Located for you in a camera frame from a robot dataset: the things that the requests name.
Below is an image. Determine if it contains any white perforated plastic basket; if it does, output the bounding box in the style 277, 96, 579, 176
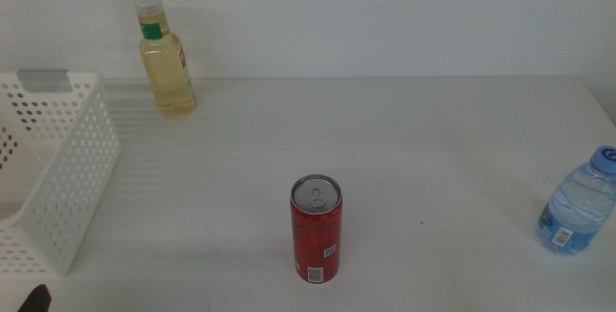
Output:
0, 68, 121, 277

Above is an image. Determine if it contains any red soda can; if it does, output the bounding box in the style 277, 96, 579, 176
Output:
290, 173, 344, 284

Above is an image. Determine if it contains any clear water bottle blue cap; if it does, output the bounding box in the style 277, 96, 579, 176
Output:
536, 145, 616, 257

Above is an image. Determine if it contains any yellow oil bottle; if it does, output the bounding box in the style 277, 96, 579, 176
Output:
133, 0, 197, 117

